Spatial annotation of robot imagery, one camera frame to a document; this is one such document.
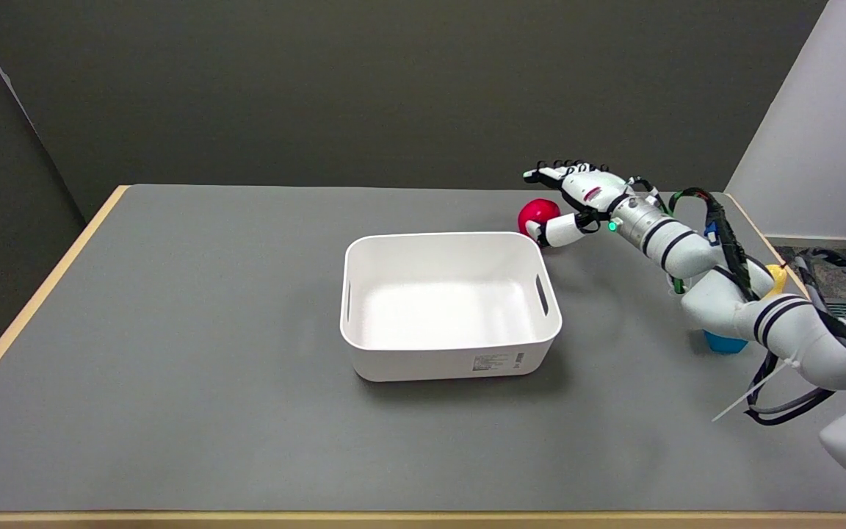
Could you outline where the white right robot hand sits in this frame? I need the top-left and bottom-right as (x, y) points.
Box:
(523, 160), (633, 248)

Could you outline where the red apple toy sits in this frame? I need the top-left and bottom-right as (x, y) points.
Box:
(518, 198), (562, 237)

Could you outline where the white plastic storage bin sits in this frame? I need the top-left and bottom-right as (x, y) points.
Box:
(340, 232), (563, 383)

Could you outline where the blue cube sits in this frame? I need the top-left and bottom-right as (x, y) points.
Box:
(704, 329), (750, 355)

